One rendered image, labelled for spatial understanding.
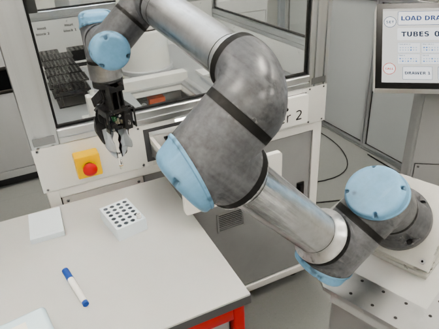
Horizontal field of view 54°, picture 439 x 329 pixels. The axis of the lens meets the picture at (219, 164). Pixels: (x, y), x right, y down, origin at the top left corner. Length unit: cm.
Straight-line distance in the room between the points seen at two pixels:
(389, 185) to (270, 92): 39
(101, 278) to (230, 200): 53
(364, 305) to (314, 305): 103
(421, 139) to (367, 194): 93
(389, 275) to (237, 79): 65
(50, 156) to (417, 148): 131
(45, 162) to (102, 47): 55
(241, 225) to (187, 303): 78
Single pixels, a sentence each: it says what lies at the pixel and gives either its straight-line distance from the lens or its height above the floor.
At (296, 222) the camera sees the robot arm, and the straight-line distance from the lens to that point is 76.
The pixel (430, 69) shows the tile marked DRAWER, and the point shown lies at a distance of 162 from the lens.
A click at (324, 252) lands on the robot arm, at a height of 92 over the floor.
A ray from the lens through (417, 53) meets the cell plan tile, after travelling 164.
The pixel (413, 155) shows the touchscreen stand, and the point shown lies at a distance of 183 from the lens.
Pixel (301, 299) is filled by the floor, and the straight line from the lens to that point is 204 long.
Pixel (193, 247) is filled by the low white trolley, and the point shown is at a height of 76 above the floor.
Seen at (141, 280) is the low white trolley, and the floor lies 76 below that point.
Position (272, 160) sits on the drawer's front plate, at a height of 91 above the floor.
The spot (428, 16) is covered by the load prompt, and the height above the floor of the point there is 116.
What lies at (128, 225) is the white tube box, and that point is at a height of 80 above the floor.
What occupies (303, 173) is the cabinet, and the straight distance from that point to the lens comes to 177.
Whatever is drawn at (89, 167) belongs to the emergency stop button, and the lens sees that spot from 129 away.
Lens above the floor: 148
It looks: 30 degrees down
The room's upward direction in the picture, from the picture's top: 3 degrees counter-clockwise
